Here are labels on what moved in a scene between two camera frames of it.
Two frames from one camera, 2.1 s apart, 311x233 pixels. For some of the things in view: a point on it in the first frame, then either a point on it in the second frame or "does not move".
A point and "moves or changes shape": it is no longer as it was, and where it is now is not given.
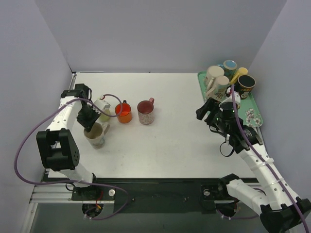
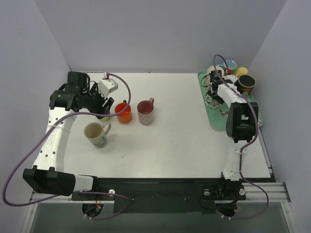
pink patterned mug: (145, 111) does not move
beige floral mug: (217, 88) moves or changes shape
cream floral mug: (96, 136) does not move
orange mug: (126, 116) does not move
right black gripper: (209, 114) to (215, 76)
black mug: (245, 85) does not move
